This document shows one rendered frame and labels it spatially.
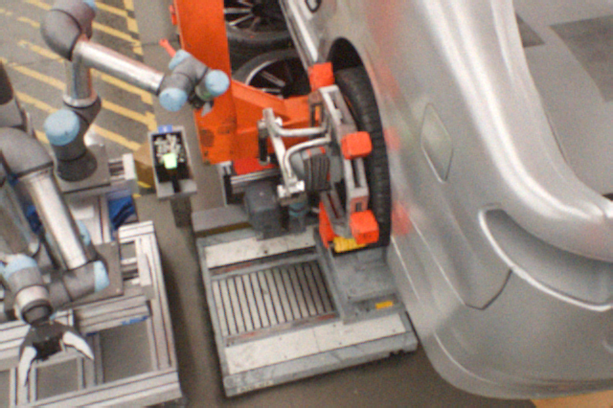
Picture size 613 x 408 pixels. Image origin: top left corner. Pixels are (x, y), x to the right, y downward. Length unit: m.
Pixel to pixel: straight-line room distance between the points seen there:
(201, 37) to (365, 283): 1.22
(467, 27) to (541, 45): 1.20
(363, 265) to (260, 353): 0.58
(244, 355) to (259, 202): 0.66
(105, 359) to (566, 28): 2.25
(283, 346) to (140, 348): 0.59
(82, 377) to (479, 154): 1.85
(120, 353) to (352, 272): 1.02
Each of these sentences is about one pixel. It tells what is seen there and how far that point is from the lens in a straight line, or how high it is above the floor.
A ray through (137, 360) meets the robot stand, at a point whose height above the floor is 0.21.
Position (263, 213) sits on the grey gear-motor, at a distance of 2.89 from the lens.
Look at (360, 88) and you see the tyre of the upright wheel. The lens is 2.23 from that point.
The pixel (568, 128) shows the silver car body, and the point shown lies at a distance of 2.53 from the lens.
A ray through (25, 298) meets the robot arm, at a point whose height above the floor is 1.25.
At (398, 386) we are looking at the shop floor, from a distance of 2.90.
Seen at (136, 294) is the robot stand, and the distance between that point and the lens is 2.29.
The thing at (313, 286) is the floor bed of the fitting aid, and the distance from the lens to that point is 3.04.
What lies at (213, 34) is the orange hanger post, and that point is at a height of 1.18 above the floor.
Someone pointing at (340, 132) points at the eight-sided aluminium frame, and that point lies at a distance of 2.17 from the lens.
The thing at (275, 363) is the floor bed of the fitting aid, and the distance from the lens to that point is 2.90.
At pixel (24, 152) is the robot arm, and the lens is 1.80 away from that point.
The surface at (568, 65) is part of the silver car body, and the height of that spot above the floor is 1.04.
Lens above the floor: 2.60
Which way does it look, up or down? 50 degrees down
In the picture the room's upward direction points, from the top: straight up
